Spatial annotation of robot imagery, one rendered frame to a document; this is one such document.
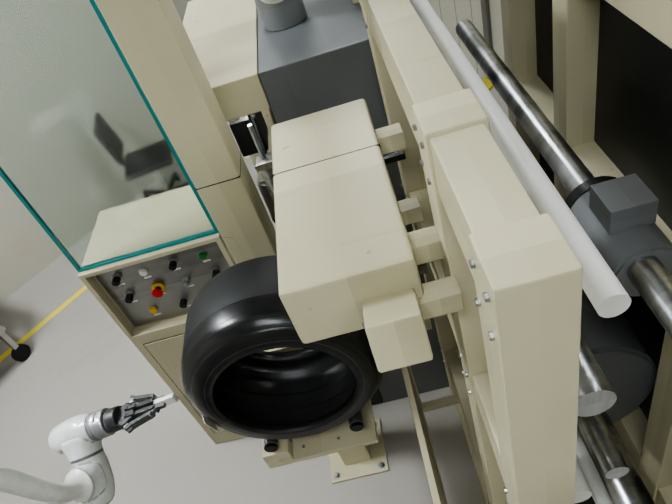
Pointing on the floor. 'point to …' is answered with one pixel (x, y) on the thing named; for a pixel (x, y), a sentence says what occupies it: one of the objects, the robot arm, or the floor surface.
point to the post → (196, 128)
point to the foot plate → (360, 462)
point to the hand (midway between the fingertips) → (166, 400)
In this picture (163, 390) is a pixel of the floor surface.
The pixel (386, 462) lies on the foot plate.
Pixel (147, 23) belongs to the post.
